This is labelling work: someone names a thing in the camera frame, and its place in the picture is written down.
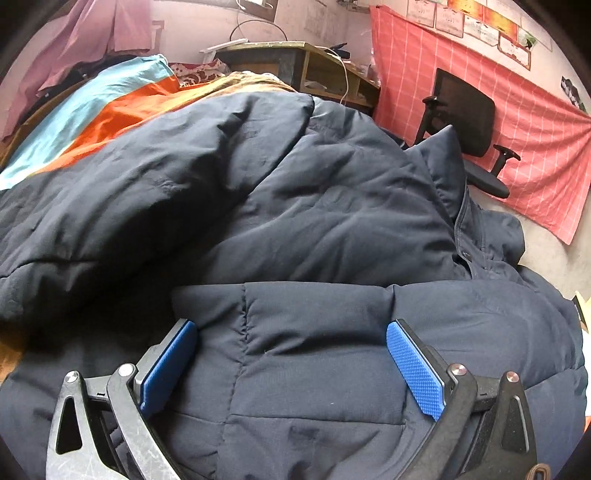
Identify wooden desk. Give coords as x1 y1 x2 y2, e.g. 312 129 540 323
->
216 41 380 115

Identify pink checked wall cloth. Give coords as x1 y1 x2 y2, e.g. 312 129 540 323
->
370 6 590 244

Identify dark navy puffer jacket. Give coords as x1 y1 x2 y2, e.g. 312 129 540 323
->
1 92 587 479

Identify paper certificates on wall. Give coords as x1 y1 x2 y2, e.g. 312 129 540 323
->
405 0 552 71

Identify black office chair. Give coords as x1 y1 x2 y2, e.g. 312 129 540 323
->
415 68 521 199

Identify white cable on desk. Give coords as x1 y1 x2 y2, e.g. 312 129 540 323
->
317 45 352 105

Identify colourful striped bed sheet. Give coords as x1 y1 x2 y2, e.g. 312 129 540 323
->
1 55 297 376

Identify pink hanging garment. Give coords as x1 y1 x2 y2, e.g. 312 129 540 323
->
1 1 152 138

